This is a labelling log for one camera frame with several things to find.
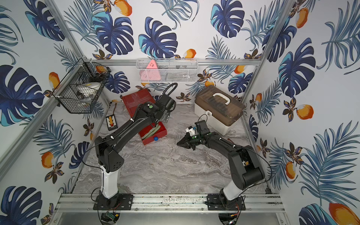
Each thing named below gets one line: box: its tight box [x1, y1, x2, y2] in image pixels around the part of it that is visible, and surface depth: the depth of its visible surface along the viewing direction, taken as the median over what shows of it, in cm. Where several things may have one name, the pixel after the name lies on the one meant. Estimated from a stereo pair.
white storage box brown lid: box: [194, 84, 246, 136], surface depth 97 cm
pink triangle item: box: [139, 59, 161, 82], surface depth 92 cm
